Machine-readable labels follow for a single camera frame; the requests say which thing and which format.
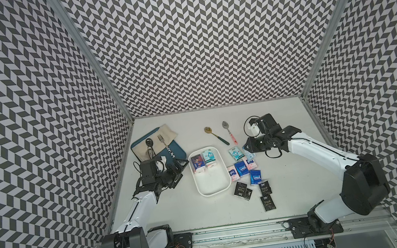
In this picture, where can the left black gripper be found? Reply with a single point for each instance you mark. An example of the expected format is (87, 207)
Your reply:
(176, 173)

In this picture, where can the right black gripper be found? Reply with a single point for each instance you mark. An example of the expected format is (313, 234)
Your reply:
(251, 146)

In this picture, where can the cartoon dark blue tissue pack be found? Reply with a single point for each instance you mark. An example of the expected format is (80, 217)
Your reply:
(198, 163)

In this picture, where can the teal tissue pack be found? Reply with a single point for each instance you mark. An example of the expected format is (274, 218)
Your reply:
(236, 153)
(209, 158)

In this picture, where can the white plastic storage box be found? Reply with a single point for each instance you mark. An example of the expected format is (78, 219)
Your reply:
(214, 180)

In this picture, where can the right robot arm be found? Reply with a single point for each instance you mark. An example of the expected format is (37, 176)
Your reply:
(364, 184)

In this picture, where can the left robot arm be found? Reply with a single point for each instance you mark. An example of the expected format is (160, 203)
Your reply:
(134, 232)

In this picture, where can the clear light blue tissue pack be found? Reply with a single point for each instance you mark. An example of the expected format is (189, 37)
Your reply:
(249, 156)

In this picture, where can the teal rectangular tray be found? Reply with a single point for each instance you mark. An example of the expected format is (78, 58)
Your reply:
(139, 148)

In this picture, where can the pink tissue pack right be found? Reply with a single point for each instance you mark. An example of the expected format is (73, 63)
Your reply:
(251, 164)

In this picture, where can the pink tissue pack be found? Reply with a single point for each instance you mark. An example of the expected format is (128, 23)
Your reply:
(233, 173)
(251, 164)

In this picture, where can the black spoon on tray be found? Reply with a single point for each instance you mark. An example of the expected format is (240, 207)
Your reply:
(150, 149)

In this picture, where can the blue tissue pack lower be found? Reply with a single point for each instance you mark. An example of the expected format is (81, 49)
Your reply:
(255, 177)

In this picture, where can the blue tissue pack middle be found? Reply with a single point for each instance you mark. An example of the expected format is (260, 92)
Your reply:
(241, 168)

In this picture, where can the beige cloth napkin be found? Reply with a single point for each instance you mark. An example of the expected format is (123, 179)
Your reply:
(164, 130)

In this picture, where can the black sachet upper right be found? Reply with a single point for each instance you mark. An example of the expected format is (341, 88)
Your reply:
(265, 188)

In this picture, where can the pink tissue pack front left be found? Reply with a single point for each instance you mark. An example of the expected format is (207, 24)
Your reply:
(233, 173)

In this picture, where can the black sachet left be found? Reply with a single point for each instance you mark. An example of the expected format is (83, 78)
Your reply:
(240, 189)

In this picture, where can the small black sachet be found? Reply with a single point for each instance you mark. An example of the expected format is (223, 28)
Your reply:
(247, 194)

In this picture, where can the black sachet lower right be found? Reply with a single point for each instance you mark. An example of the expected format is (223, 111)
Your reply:
(268, 203)

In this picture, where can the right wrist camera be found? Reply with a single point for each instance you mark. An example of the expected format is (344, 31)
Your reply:
(255, 130)

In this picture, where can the silver spoon pink handle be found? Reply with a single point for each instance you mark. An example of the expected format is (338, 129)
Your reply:
(226, 127)

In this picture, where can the gold spoon green handle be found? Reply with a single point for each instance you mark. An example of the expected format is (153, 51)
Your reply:
(208, 130)

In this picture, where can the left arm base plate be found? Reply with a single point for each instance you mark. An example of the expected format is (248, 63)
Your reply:
(183, 240)

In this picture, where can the aluminium front rail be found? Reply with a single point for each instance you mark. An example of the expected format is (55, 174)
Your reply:
(275, 231)

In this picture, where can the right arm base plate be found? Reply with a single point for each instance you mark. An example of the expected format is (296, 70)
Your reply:
(309, 226)

